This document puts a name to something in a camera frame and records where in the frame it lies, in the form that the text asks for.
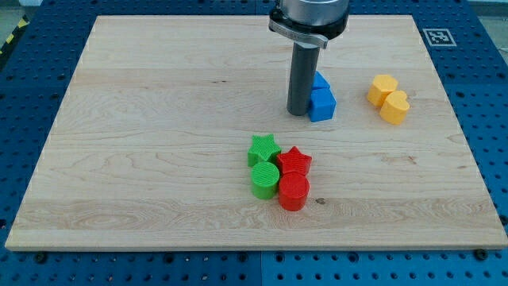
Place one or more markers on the blue triangular block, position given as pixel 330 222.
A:
pixel 320 82

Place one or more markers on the green star block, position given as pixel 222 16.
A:
pixel 263 149

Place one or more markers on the yellow heart block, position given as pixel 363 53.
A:
pixel 395 108

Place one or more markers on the blue cube block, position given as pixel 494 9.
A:
pixel 322 105

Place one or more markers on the red star block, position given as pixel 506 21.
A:
pixel 294 161

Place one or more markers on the light wooden board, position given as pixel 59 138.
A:
pixel 149 148

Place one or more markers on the white fiducial marker tag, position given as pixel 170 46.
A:
pixel 439 37

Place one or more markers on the grey cylindrical pointer rod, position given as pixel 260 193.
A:
pixel 303 68

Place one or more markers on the yellow hexagon block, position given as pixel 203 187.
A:
pixel 381 86

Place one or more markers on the red cylinder block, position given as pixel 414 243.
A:
pixel 293 191

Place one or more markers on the green cylinder block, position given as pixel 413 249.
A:
pixel 265 179

